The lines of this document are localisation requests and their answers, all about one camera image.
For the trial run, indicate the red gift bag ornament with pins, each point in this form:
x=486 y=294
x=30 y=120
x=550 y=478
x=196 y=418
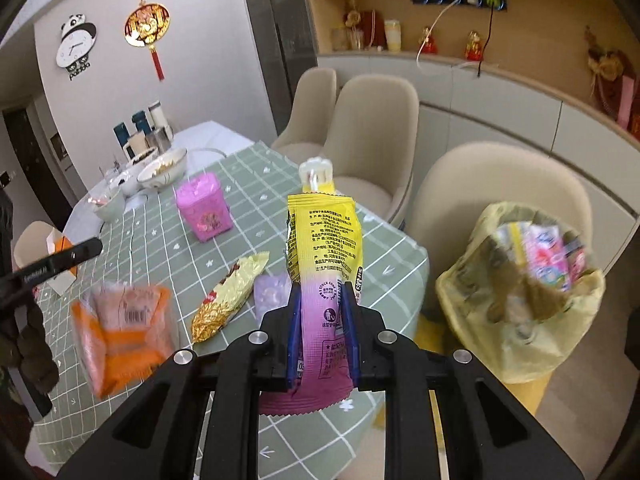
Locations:
x=614 y=84

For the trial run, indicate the red gold wall ornament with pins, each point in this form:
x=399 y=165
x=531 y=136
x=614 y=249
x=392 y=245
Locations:
x=144 y=27

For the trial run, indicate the pink plastic box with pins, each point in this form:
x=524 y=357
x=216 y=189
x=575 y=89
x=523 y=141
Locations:
x=203 y=207

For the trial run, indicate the panda wall clock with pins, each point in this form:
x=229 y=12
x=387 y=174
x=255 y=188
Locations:
x=78 y=37

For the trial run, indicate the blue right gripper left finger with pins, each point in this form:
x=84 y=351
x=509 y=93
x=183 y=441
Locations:
x=294 y=334

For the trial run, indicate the gold noodle snack packet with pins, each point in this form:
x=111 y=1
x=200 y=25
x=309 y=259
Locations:
x=227 y=297

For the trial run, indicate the orange tissue box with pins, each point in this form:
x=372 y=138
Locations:
x=66 y=275

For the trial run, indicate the yellow trash bag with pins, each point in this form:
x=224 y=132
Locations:
x=524 y=292

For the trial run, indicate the beige chair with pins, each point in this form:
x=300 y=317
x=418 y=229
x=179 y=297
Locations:
x=467 y=179
x=371 y=143
x=311 y=116

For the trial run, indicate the pale green bowl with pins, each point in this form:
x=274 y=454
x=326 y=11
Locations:
x=109 y=206

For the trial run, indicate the orange clear snack bag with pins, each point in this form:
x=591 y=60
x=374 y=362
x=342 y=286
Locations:
x=122 y=334

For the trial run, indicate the steel cup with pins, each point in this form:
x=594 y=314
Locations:
x=159 y=139

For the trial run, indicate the yellow purple snack packet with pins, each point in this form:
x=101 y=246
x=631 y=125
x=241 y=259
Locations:
x=324 y=253

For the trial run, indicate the cream cup on shelf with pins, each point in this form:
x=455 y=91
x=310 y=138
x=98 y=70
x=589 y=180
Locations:
x=393 y=35

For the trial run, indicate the white bowl behind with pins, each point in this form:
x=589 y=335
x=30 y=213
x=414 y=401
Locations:
x=127 y=180

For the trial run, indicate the beige chair near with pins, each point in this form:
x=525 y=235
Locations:
x=467 y=179

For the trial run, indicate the white cabinet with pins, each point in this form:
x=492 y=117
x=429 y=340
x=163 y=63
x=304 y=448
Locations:
x=460 y=104

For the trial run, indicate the white bowl with noodles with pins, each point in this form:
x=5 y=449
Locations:
x=165 y=170

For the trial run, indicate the red figurine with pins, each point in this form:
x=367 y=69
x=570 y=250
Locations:
x=427 y=43
x=474 y=48

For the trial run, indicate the red figurine right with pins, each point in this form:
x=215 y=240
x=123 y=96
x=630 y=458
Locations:
x=474 y=48

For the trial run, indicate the beige chair far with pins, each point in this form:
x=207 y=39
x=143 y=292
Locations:
x=311 y=116

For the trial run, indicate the beige chair middle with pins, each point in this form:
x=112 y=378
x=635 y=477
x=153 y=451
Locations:
x=371 y=143

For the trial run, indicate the purple tissue pack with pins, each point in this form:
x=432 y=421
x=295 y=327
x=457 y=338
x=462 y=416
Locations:
x=271 y=292

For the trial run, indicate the red figurine left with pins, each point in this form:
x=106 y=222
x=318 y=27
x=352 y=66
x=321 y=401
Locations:
x=427 y=43

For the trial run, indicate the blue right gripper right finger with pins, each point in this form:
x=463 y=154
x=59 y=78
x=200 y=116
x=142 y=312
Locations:
x=349 y=306

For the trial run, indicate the green checked tablecloth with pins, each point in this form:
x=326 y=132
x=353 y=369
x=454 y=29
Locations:
x=153 y=245

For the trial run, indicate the white yellow toothpick dispenser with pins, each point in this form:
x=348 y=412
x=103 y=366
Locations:
x=316 y=175

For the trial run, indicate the wooden wall shelf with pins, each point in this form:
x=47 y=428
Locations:
x=540 y=40

